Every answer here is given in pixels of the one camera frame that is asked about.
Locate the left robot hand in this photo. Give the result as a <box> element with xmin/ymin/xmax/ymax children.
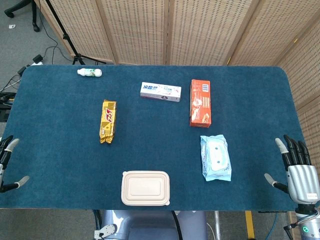
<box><xmin>0</xmin><ymin>135</ymin><xmax>30</xmax><ymax>194</ymax></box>

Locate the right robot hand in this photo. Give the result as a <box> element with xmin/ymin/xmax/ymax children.
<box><xmin>264</xmin><ymin>134</ymin><xmax>320</xmax><ymax>204</ymax></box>

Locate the light blue wet wipes pack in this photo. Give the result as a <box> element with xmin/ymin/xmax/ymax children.
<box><xmin>200</xmin><ymin>134</ymin><xmax>233</xmax><ymax>182</ymax></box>

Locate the yellow snack bar packet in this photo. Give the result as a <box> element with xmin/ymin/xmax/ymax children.
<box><xmin>99</xmin><ymin>99</ymin><xmax>118</xmax><ymax>145</ymax></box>

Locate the beige lidded food container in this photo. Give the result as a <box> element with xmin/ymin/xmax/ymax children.
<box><xmin>120</xmin><ymin>170</ymin><xmax>171</xmax><ymax>207</ymax></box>

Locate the black equipment on floor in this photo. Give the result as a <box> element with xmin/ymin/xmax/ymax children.
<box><xmin>0</xmin><ymin>91</ymin><xmax>16</xmax><ymax>123</ymax></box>

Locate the yellow table leg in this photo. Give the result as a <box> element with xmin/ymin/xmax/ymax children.
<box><xmin>244</xmin><ymin>210</ymin><xmax>256</xmax><ymax>240</ymax></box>

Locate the white power strip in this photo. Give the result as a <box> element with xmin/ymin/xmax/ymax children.
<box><xmin>30</xmin><ymin>54</ymin><xmax>45</xmax><ymax>66</ymax></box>

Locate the small white plastic bottle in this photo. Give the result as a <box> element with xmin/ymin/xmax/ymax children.
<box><xmin>76</xmin><ymin>68</ymin><xmax>103</xmax><ymax>78</ymax></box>

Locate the orange rectangular box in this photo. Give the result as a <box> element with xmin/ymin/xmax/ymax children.
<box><xmin>189</xmin><ymin>78</ymin><xmax>212</xmax><ymax>128</ymax></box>

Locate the black tripod stand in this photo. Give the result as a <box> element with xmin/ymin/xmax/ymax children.
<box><xmin>44</xmin><ymin>0</ymin><xmax>107</xmax><ymax>66</ymax></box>

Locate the black office chair base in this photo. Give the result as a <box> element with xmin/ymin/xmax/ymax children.
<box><xmin>4</xmin><ymin>0</ymin><xmax>41</xmax><ymax>33</ymax></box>

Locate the blue table cloth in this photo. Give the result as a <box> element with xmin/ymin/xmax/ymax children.
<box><xmin>0</xmin><ymin>64</ymin><xmax>320</xmax><ymax>211</ymax></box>

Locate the grey-blue robot torso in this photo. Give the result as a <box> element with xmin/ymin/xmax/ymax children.
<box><xmin>93</xmin><ymin>209</ymin><xmax>208</xmax><ymax>240</ymax></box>

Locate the white toothpaste box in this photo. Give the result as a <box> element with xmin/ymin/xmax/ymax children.
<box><xmin>139</xmin><ymin>81</ymin><xmax>182</xmax><ymax>103</ymax></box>

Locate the woven folding screen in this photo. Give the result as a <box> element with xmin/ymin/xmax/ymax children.
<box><xmin>34</xmin><ymin>0</ymin><xmax>320</xmax><ymax>240</ymax></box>

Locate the black floor cable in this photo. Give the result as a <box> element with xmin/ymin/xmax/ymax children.
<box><xmin>37</xmin><ymin>14</ymin><xmax>72</xmax><ymax>66</ymax></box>

